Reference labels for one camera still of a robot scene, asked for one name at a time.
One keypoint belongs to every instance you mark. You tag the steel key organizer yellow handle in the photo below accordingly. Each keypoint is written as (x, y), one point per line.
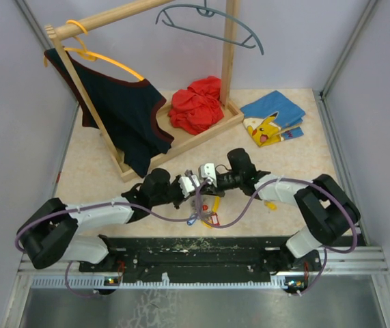
(209, 204)

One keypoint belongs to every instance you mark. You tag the blue key tag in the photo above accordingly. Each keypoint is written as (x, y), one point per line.
(192, 219)

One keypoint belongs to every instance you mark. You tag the wooden clothes rack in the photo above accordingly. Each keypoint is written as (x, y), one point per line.
(60, 57)

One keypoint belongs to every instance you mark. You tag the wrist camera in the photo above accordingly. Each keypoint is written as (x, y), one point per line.
(207, 172)
(189, 183)

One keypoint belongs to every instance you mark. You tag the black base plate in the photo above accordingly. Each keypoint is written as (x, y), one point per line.
(201, 259)

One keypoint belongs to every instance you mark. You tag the blue pikachu cloth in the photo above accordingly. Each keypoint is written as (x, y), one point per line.
(273, 118)

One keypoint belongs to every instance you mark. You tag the small yellow tag key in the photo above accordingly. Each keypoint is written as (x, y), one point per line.
(270, 205)

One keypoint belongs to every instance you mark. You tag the red crumpled cloth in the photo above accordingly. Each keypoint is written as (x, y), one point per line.
(198, 107)

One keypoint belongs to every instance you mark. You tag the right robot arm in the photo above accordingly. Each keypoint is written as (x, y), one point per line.
(326, 209)

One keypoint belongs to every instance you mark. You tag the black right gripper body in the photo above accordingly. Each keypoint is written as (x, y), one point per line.
(225, 182)

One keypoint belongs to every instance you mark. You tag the red key tag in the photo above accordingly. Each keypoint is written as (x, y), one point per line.
(213, 219)

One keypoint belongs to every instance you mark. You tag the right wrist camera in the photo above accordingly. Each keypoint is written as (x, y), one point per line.
(207, 172)

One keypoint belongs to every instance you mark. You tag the grey-blue clothes hanger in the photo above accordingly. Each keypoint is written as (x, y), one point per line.
(204, 20)

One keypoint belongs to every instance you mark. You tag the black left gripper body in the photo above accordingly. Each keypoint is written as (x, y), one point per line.
(175, 194)

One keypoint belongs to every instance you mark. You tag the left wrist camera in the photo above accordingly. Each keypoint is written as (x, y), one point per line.
(189, 183)

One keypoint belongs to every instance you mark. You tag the dark navy tank top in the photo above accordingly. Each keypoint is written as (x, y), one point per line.
(128, 112)

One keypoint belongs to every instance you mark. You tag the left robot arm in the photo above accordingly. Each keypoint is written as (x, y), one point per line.
(57, 231)

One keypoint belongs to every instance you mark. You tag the white slotted cable duct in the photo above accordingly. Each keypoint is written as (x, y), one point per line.
(104, 283)

